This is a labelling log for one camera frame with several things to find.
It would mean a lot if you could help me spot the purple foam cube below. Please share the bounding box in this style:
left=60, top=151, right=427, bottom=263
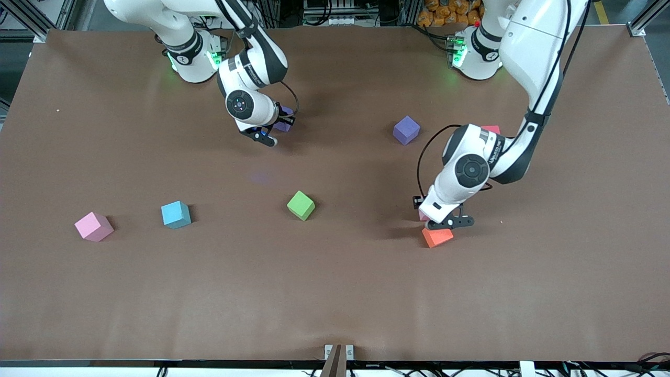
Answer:
left=272, top=106, right=295, bottom=133
left=393, top=115, right=421, bottom=146

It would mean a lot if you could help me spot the orange foam cube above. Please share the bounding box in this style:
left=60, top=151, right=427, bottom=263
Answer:
left=422, top=227, right=455, bottom=249

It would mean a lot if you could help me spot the green foam cube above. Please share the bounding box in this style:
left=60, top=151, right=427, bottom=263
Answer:
left=286, top=190, right=316, bottom=221

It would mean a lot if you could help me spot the blue foam cube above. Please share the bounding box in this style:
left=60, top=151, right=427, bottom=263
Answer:
left=161, top=201, right=192, bottom=230

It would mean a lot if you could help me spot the brown table cover sheet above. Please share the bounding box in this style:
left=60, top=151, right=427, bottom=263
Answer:
left=0, top=26, right=670, bottom=363

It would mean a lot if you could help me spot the dark background equipment rack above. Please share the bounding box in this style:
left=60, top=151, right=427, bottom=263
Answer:
left=256, top=0, right=419, bottom=28

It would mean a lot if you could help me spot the pile of orange objects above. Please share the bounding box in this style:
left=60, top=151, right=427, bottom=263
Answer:
left=417, top=0, right=485, bottom=28

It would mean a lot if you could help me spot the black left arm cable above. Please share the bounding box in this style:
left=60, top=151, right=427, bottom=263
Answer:
left=416, top=0, right=592, bottom=199

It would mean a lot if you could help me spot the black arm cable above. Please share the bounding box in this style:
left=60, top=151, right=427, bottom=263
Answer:
left=416, top=0, right=592, bottom=199
left=215, top=0, right=300, bottom=124

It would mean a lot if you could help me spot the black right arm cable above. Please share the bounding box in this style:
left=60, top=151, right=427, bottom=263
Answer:
left=215, top=0, right=300, bottom=124

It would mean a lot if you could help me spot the silver clamp bracket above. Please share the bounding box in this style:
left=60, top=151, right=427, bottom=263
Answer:
left=324, top=344, right=355, bottom=362

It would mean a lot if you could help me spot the brown upright post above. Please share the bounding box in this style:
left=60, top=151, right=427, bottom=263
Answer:
left=319, top=344, right=347, bottom=377

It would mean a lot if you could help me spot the aluminium frame profile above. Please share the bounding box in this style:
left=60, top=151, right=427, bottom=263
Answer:
left=0, top=0, right=84, bottom=42
left=631, top=0, right=670, bottom=29

